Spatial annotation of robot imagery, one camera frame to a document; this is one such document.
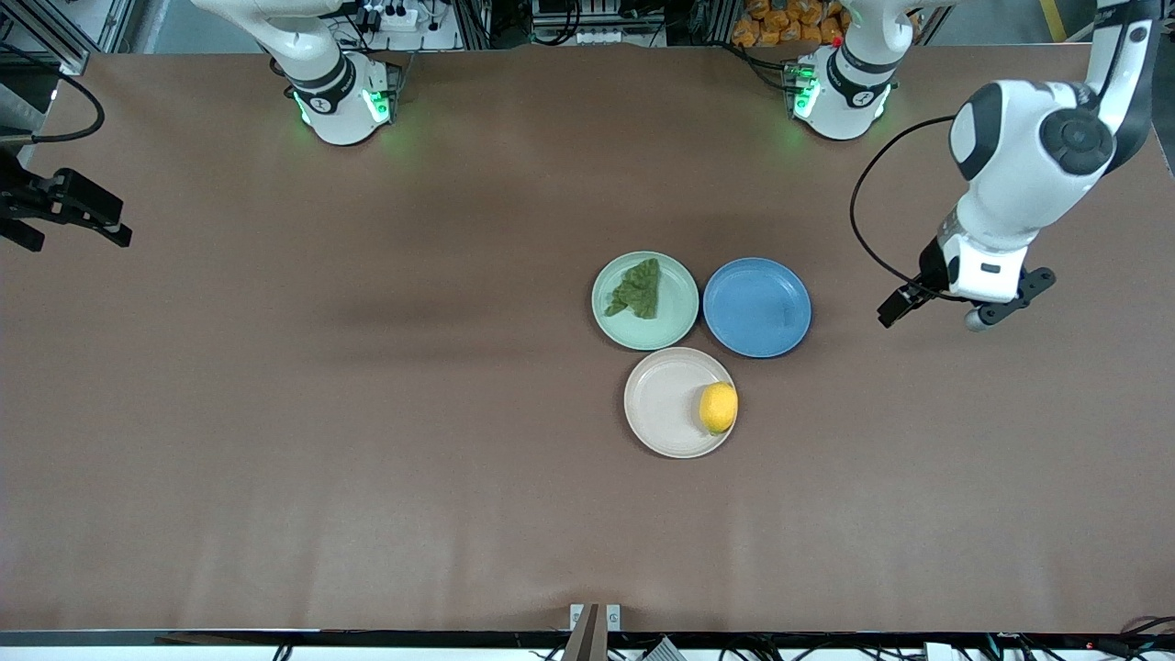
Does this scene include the yellow lemon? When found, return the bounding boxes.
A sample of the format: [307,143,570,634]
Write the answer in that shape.
[699,381,740,436]

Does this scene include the green lettuce leaf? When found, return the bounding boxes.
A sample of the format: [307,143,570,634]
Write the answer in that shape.
[603,257,663,321]

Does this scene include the blue plate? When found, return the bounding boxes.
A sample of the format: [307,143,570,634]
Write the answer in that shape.
[702,257,813,359]

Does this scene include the light green plate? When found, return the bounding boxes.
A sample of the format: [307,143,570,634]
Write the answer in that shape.
[591,251,700,352]

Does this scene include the pale pink plate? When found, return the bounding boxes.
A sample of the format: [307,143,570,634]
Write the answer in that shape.
[623,346,739,459]

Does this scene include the orange snack bags pile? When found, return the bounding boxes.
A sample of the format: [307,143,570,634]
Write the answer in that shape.
[731,0,851,50]

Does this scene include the white power strip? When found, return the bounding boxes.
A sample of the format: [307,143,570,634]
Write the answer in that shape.
[360,0,425,34]

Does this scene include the grey equipment rack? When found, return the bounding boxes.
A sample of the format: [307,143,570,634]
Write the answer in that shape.
[531,0,669,47]

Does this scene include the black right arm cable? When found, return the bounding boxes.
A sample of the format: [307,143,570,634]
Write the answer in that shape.
[0,44,106,145]

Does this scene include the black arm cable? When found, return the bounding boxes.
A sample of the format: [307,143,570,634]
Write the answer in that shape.
[0,44,106,145]
[848,0,1139,302]

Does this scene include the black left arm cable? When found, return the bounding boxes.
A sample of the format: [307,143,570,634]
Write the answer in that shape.
[848,0,1139,302]

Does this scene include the aluminium frame profile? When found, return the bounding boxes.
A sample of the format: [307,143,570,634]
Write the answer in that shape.
[0,0,139,76]

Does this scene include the metal table edge bracket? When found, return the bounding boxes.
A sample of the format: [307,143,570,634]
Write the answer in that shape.
[562,602,622,661]

